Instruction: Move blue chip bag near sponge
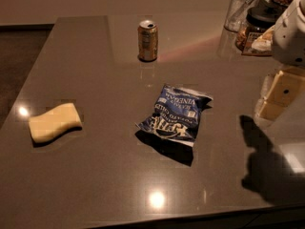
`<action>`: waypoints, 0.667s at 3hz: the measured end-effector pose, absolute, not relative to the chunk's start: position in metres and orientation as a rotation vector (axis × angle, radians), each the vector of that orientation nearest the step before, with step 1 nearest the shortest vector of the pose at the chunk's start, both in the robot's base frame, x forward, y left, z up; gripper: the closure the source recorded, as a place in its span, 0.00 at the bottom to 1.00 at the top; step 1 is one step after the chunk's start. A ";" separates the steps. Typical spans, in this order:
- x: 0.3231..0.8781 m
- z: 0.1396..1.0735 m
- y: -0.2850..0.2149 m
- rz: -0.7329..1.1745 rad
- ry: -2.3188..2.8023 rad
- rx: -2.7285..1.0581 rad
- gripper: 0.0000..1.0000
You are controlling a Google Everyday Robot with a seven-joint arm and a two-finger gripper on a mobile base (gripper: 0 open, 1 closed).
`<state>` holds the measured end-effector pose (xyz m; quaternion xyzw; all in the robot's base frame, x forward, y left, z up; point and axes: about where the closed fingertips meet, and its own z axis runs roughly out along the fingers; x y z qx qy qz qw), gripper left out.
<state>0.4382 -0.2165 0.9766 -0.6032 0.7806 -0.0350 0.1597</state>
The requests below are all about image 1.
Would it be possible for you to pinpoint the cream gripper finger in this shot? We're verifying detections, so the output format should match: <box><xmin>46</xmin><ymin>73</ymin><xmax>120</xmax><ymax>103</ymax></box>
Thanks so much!
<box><xmin>254</xmin><ymin>66</ymin><xmax>305</xmax><ymax>121</ymax></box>

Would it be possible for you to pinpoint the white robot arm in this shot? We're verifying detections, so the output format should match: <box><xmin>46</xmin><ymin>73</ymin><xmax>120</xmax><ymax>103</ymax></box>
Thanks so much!
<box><xmin>252</xmin><ymin>0</ymin><xmax>305</xmax><ymax>120</ymax></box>

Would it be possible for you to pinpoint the clear glass cup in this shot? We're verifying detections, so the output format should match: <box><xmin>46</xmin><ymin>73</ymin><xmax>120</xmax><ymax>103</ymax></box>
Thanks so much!
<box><xmin>224</xmin><ymin>0</ymin><xmax>259</xmax><ymax>32</ymax></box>

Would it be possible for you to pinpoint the yellow sponge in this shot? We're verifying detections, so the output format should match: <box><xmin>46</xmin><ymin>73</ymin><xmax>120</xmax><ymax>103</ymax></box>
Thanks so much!
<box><xmin>29</xmin><ymin>103</ymin><xmax>82</xmax><ymax>143</ymax></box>

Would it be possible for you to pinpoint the gold soda can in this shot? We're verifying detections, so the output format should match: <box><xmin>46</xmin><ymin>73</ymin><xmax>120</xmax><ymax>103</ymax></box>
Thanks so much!
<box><xmin>138</xmin><ymin>20</ymin><xmax>158</xmax><ymax>62</ymax></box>

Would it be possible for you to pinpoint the blue chip bag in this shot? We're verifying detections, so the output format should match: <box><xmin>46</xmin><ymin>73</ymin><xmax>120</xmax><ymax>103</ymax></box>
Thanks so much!
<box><xmin>137</xmin><ymin>85</ymin><xmax>213</xmax><ymax>147</ymax></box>

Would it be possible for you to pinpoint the black-lidded snack jar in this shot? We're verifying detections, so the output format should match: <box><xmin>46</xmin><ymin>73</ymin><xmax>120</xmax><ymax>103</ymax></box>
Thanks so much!
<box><xmin>235</xmin><ymin>5</ymin><xmax>280</xmax><ymax>56</ymax></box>

